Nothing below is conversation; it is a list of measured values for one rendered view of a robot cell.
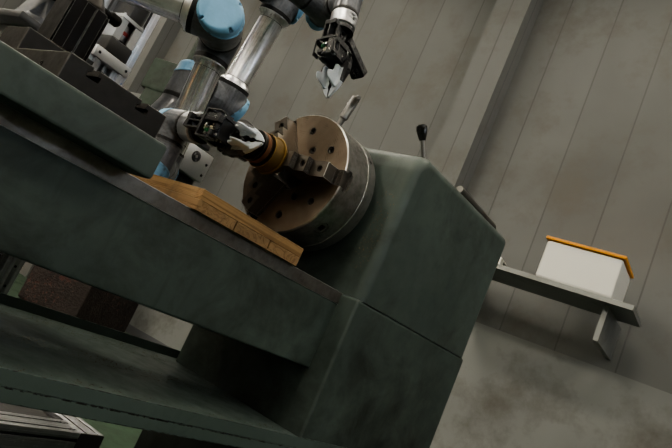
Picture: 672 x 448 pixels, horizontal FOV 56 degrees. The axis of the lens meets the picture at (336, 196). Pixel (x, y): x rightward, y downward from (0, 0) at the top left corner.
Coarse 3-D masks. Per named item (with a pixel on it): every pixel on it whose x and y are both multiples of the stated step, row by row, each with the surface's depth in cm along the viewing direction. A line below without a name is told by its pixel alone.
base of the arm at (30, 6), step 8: (32, 0) 162; (40, 0) 162; (48, 0) 163; (16, 8) 162; (24, 8) 161; (32, 8) 161; (40, 8) 162; (48, 8) 162; (32, 16) 160; (40, 16) 162
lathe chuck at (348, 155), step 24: (312, 120) 156; (312, 144) 152; (336, 144) 148; (360, 168) 148; (288, 192) 150; (312, 192) 146; (336, 192) 142; (360, 192) 148; (264, 216) 151; (288, 216) 147; (312, 216) 143; (336, 216) 145; (312, 240) 149
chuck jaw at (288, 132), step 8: (280, 120) 157; (288, 120) 156; (296, 120) 160; (280, 128) 152; (288, 128) 154; (296, 128) 158; (280, 136) 149; (288, 136) 153; (296, 136) 156; (288, 144) 151; (296, 144) 155; (296, 152) 153
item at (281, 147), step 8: (264, 136) 140; (272, 136) 143; (264, 144) 139; (272, 144) 141; (280, 144) 143; (256, 152) 147; (264, 152) 140; (272, 152) 141; (280, 152) 142; (248, 160) 141; (256, 160) 140; (264, 160) 141; (272, 160) 141; (280, 160) 143; (256, 168) 147; (264, 168) 143; (272, 168) 143; (280, 168) 146
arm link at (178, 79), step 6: (186, 60) 205; (192, 60) 206; (180, 66) 205; (186, 66) 204; (192, 66) 204; (174, 72) 206; (180, 72) 204; (186, 72) 204; (174, 78) 204; (180, 78) 203; (186, 78) 203; (168, 84) 205; (174, 84) 203; (180, 84) 203; (216, 84) 209; (174, 90) 202; (180, 90) 202
